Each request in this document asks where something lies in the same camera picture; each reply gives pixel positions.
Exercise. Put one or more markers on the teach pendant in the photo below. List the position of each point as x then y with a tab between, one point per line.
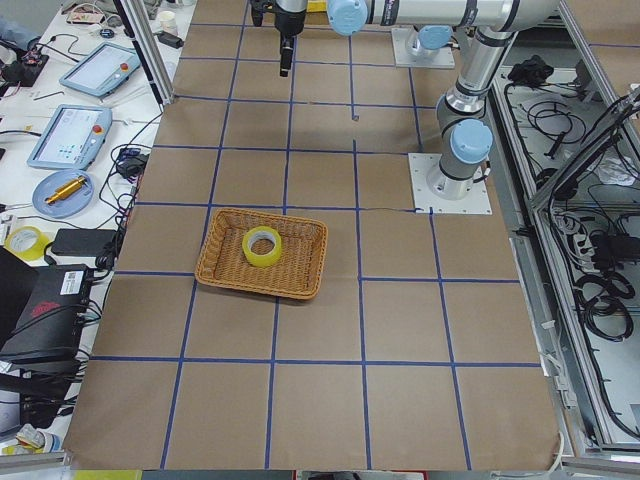
102	71
72	139

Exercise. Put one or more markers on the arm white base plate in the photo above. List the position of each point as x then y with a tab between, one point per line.
443	59
435	193

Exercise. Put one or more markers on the black computer box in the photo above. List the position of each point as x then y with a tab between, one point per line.
41	310

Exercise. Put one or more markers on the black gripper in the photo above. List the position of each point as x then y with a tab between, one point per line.
289	22

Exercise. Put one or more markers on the black power brick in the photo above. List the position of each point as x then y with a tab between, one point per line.
82	242

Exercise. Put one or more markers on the lower teach pendant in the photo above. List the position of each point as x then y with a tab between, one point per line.
72	139

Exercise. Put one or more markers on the upper teach pendant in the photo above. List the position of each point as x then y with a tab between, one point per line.
102	71

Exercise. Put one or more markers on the brown wicker basket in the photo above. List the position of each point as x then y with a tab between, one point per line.
297	275

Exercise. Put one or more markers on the blue plate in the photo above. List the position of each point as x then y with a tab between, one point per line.
66	208

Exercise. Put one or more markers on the brass cylinder tool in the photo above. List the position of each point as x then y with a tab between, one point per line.
67	190

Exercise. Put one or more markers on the spare yellow tape roll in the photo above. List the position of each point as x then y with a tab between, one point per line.
27	243

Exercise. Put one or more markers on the aluminium frame post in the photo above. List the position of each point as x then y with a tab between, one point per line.
136	24

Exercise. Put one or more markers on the yellow plastic basket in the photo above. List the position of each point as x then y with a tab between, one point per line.
317	6

